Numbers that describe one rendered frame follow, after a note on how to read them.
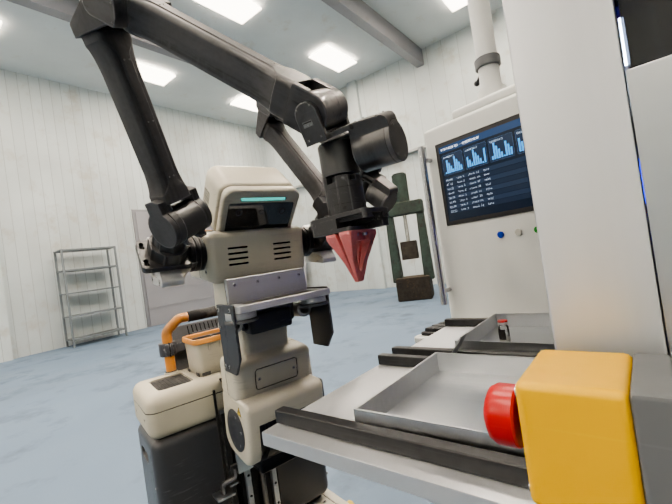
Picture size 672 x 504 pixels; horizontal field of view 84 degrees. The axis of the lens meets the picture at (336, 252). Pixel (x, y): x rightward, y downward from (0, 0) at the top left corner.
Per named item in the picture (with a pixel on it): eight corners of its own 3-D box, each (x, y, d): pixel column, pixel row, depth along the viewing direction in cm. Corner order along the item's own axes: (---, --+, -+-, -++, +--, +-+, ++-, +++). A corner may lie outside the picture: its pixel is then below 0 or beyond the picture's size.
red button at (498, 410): (559, 436, 25) (550, 378, 25) (547, 467, 22) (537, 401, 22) (500, 426, 28) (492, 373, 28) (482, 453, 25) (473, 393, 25)
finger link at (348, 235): (359, 283, 51) (347, 215, 51) (320, 287, 56) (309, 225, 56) (385, 276, 56) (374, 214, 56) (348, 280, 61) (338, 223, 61)
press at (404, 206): (429, 300, 735) (410, 166, 738) (390, 302, 787) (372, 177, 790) (442, 294, 790) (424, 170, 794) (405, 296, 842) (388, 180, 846)
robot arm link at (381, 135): (321, 98, 57) (290, 108, 51) (388, 66, 51) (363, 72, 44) (349, 172, 61) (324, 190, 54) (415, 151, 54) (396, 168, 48)
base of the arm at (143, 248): (188, 241, 93) (134, 245, 86) (193, 217, 88) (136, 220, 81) (198, 267, 89) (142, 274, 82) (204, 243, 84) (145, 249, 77)
